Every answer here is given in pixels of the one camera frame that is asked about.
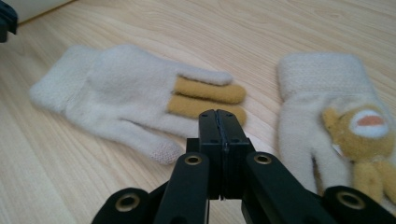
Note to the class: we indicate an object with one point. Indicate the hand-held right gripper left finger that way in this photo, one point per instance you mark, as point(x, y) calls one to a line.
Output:
point(210, 146)

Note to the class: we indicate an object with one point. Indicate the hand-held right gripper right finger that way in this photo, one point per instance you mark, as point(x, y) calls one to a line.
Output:
point(233, 146)

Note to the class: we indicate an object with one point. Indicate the cream and tan knit glove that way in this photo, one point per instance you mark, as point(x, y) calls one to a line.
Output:
point(308, 124)
point(124, 90)

